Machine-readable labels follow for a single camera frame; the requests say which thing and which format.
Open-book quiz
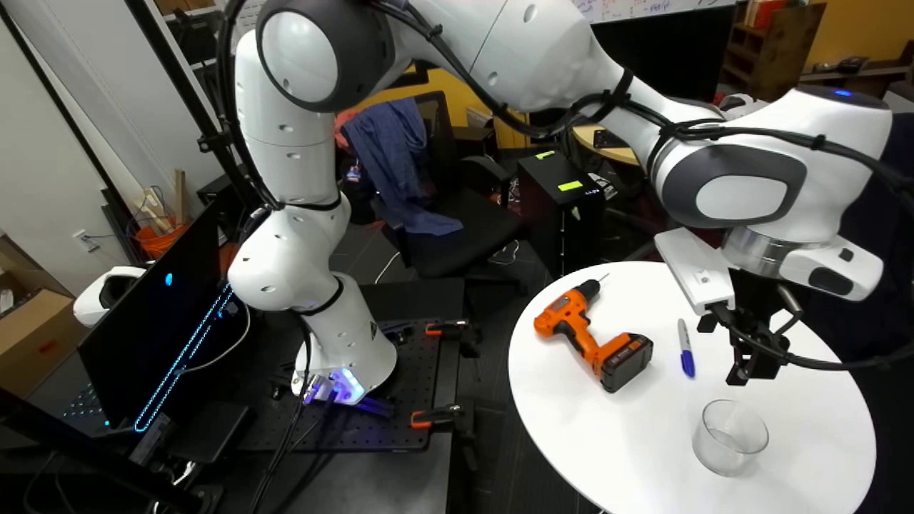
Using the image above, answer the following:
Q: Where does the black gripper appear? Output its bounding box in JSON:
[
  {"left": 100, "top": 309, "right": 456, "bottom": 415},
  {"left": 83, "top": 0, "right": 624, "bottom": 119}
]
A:
[{"left": 696, "top": 275, "right": 803, "bottom": 385}]

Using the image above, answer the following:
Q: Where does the orange cordless drill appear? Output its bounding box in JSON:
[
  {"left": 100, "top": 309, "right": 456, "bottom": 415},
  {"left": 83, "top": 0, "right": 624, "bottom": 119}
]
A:
[{"left": 533, "top": 279, "right": 653, "bottom": 395}]

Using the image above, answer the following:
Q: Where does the cardboard box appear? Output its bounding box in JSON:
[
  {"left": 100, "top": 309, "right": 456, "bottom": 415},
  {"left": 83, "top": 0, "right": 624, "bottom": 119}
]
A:
[{"left": 0, "top": 235, "right": 86, "bottom": 398}]

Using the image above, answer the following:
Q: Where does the black computer tower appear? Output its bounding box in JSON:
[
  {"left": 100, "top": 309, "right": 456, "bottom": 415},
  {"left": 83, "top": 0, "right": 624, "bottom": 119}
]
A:
[{"left": 517, "top": 152, "right": 599, "bottom": 276}]

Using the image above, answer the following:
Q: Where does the blue marker pen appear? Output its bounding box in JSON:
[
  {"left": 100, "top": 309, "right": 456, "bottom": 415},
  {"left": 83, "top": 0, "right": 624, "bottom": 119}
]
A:
[{"left": 677, "top": 319, "right": 696, "bottom": 379}]

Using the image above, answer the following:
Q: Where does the round white table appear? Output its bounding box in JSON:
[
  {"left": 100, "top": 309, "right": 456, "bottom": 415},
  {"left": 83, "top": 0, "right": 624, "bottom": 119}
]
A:
[{"left": 507, "top": 263, "right": 876, "bottom": 514}]

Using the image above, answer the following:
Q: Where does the orange black clamp rear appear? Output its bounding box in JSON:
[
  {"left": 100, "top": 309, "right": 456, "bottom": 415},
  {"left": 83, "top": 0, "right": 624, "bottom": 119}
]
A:
[{"left": 422, "top": 319, "right": 479, "bottom": 339}]

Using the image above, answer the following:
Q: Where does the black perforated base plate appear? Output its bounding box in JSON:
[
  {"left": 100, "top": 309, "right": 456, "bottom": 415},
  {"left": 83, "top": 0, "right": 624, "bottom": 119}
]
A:
[{"left": 237, "top": 319, "right": 442, "bottom": 455}]

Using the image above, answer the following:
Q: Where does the blue jacket on chair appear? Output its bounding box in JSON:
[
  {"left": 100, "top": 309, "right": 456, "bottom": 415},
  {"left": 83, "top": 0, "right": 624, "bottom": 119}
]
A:
[{"left": 343, "top": 101, "right": 463, "bottom": 236}]

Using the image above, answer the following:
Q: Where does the black office chair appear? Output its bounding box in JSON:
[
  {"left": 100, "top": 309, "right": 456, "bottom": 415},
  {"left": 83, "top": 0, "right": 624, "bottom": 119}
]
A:
[{"left": 333, "top": 91, "right": 519, "bottom": 276}]

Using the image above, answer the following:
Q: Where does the black laptop with blue light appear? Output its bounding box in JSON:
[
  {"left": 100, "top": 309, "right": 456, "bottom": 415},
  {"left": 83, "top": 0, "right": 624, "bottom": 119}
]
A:
[{"left": 59, "top": 218, "right": 230, "bottom": 436}]

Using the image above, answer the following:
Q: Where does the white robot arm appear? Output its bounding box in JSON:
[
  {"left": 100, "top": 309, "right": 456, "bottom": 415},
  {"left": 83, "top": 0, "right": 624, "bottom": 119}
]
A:
[{"left": 227, "top": 0, "right": 890, "bottom": 402}]

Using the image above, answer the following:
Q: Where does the clear glass container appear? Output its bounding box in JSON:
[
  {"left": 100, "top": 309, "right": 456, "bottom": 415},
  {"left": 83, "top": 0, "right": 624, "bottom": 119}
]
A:
[{"left": 691, "top": 399, "right": 770, "bottom": 476}]

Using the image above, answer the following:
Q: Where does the orange black clamp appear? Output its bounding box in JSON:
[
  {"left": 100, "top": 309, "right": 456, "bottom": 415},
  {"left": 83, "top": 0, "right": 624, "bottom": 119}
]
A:
[
  {"left": 409, "top": 402, "right": 473, "bottom": 431},
  {"left": 422, "top": 319, "right": 479, "bottom": 339}
]

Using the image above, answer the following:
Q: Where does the orange black clamp front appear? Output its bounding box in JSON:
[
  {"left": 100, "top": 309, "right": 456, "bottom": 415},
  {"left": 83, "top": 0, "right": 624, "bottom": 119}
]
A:
[{"left": 409, "top": 402, "right": 473, "bottom": 431}]

